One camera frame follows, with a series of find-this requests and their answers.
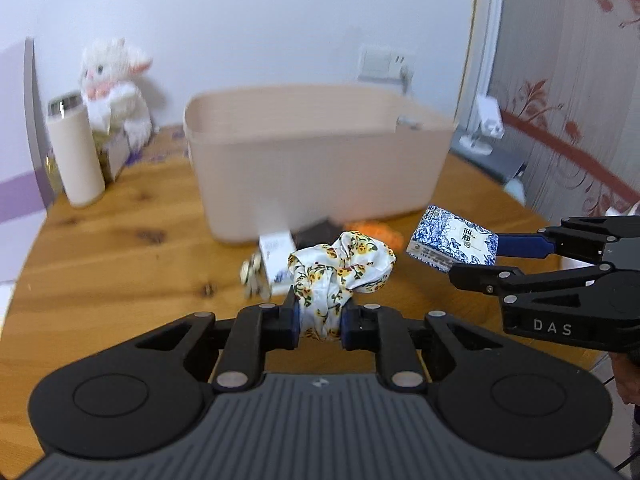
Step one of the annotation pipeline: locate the white phone stand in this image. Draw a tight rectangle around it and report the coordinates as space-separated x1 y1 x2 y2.
459 94 504 156

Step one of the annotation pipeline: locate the grey laptop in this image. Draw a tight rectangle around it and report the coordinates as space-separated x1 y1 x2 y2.
450 130 527 184

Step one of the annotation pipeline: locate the purple white headboard panel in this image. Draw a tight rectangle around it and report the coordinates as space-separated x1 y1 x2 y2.
0 38 54 283

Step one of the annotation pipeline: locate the white blue small box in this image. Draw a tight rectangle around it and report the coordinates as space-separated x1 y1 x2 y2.
258 231 296 296

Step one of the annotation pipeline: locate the white wall switch socket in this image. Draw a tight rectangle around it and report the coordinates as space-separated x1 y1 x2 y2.
358 44 416 81

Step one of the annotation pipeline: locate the orange fuzzy item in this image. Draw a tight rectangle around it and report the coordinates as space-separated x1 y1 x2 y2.
345 221 405 252

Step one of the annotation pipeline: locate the floral white yellow scrunchie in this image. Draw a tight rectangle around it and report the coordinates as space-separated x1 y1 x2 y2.
288 231 396 340

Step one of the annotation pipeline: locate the white door frame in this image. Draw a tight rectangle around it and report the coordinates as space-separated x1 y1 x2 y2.
456 0 503 131

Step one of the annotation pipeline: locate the beige plastic storage bin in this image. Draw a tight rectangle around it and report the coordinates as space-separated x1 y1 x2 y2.
183 84 457 243

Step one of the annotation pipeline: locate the cream thermos bottle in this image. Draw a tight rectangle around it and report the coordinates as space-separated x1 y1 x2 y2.
46 92 105 208

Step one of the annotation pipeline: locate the white charger plug and cable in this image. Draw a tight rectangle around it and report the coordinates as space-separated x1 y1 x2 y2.
397 65 417 97

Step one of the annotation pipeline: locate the blue white porcelain-pattern box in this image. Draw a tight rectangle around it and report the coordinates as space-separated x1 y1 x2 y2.
406 205 499 273

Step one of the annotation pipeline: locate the tissue box with tissue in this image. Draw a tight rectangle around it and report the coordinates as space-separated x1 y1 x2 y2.
89 105 131 184

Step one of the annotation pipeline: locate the dark brown box gold print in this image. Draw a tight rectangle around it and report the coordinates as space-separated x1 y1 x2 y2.
293 218 343 249

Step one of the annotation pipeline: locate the white plush lamb toy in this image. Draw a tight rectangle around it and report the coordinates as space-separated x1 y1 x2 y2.
79 38 153 153

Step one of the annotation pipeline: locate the small metal hair clip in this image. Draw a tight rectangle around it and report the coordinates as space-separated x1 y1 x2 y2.
239 252 271 300

